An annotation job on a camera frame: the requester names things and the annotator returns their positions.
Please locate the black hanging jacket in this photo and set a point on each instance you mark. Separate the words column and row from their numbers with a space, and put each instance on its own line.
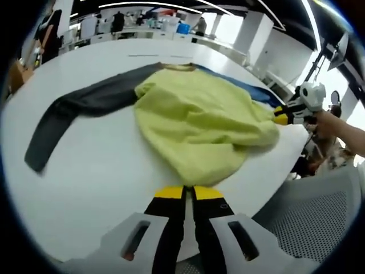
column 117, row 21

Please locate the narrow white square pillar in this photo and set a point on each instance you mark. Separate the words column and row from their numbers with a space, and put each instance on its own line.
column 253, row 34

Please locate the brown cardboard box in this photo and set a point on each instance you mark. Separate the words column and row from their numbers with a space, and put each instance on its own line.
column 22, row 74

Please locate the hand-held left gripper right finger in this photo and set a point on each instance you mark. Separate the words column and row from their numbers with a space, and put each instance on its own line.
column 211, row 228

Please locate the round black-rimmed mirror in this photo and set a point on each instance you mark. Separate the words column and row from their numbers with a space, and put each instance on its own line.
column 335, row 97

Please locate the white mesh office chair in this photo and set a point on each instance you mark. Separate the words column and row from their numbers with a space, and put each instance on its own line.
column 313, row 214

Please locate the long ceiling light strip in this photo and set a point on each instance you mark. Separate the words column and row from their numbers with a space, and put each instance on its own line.
column 148, row 4

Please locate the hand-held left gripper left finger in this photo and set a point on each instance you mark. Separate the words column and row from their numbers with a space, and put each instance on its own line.
column 168, row 222

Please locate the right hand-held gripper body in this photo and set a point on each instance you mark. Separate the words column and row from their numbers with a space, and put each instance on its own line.
column 312, row 95

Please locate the black light stand with panel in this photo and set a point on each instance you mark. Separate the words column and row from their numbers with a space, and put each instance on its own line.
column 339, row 51

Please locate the white cabinet row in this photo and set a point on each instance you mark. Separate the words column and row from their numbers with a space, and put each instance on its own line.
column 142, row 35

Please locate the yellow-green garment with dark sleeves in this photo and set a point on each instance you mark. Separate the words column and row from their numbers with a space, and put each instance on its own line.
column 199, row 120

